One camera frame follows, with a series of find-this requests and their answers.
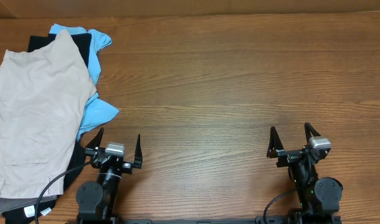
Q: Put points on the grey shorts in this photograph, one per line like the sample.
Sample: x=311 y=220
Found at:
x=7 y=204

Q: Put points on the light blue shirt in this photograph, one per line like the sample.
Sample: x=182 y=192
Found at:
x=97 y=111

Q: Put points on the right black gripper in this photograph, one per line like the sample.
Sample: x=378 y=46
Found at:
x=275 y=149

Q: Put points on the beige cotton shorts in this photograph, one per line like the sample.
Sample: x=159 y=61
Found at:
x=42 y=99

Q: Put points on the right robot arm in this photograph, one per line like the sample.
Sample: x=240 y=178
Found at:
x=319 y=197

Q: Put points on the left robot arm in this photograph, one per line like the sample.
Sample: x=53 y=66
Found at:
x=96 y=199

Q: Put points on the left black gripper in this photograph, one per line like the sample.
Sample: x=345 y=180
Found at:
x=127 y=167

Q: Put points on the black garment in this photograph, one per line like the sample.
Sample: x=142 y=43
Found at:
x=18 y=216

